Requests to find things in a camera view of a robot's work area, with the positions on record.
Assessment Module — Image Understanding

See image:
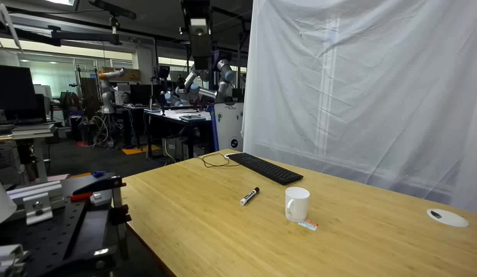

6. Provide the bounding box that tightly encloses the black Expo marker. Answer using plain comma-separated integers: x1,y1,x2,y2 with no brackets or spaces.
239,186,262,208

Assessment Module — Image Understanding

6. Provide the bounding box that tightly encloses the white mug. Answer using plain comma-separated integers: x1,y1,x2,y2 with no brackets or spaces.
284,186,313,225

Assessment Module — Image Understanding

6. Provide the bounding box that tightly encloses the black keyboard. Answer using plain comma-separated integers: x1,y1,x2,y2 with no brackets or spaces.
227,151,305,186

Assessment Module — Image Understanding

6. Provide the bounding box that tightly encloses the dark background work table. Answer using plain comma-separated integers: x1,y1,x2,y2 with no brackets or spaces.
145,106,216,160

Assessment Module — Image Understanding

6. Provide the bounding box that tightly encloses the small white printed card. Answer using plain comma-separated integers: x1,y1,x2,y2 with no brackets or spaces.
297,220,321,232

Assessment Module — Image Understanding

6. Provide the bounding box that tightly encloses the white sheer curtain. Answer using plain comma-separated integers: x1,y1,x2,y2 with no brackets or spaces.
242,0,477,214

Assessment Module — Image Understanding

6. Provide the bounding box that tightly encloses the black clamp stand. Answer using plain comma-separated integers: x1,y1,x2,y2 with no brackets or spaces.
37,172,134,277

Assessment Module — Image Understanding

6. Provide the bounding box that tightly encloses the white tape roll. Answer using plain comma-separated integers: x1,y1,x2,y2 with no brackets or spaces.
425,206,471,229

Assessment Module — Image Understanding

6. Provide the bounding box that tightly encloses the black laptop screen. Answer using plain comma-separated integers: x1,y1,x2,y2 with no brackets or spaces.
0,63,48,125

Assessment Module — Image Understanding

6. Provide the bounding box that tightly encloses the white cone shade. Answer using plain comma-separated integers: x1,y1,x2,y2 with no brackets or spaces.
0,166,19,229

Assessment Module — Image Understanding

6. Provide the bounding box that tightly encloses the white robot pedestal cabinet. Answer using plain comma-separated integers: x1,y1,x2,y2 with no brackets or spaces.
213,100,247,154

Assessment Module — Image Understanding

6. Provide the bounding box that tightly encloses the thin black cable loop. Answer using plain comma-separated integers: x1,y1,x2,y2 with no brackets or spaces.
201,151,241,169

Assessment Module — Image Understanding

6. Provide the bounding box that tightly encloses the black overhead camera rig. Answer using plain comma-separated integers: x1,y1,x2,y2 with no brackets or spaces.
181,0,216,74

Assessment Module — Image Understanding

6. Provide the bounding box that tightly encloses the aluminium extrusion bracket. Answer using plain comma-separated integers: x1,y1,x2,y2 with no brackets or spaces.
7,179,65,228

